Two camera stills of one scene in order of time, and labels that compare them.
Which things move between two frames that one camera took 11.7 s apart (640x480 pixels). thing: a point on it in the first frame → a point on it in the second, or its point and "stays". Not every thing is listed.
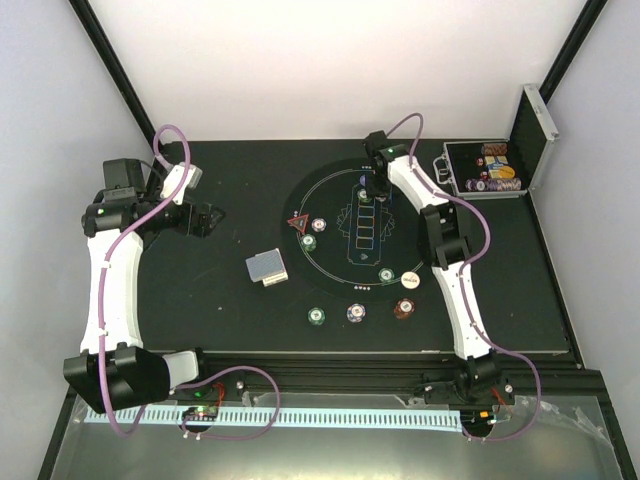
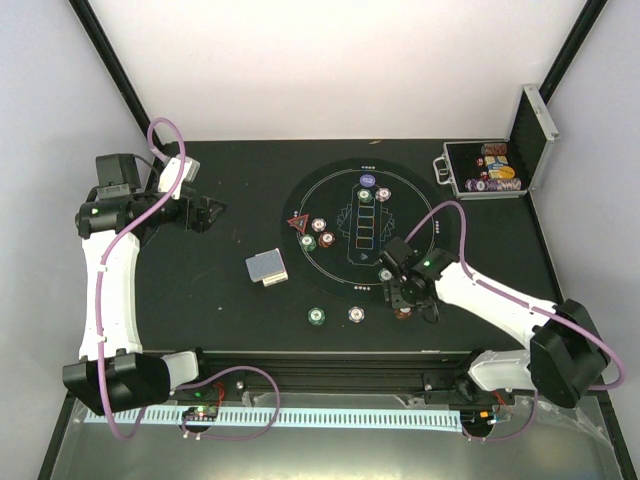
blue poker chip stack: x=356 y=312 stays
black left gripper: x=203 y=227 stays
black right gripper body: x=381 y=186 → x=404 y=298
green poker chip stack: x=316 y=316 stays
